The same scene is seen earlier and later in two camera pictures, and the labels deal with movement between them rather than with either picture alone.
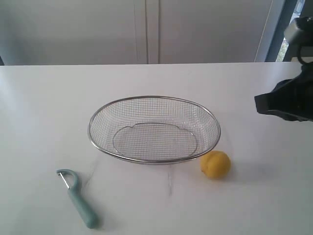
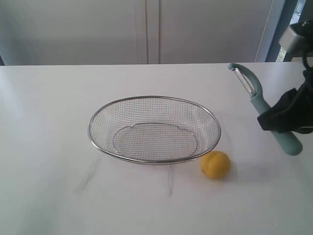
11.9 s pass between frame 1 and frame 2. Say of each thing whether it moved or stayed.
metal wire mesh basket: stayed
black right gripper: moved
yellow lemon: stayed
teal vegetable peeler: moved
